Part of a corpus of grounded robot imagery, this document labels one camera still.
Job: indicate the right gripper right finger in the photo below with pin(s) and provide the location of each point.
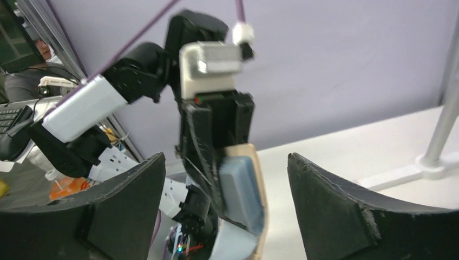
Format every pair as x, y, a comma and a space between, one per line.
341, 220

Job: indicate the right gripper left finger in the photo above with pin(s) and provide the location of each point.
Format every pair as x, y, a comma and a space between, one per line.
111, 220

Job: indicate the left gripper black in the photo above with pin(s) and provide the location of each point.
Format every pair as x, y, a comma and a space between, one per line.
210, 122

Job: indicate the beige card holder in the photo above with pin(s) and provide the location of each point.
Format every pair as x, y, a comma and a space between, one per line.
244, 221

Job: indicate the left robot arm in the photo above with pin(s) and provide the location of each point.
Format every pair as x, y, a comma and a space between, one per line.
66, 134

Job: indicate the orange capped bottle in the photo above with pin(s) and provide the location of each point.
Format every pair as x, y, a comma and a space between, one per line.
62, 185

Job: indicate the left white rack foot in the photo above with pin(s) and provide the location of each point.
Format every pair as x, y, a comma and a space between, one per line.
412, 172

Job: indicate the black keyboard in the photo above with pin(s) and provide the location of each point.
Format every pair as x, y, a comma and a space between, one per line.
13, 114

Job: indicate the left metal rack pole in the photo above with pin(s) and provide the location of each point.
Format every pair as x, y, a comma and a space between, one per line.
448, 116

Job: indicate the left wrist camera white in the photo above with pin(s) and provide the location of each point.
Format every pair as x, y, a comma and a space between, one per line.
208, 67

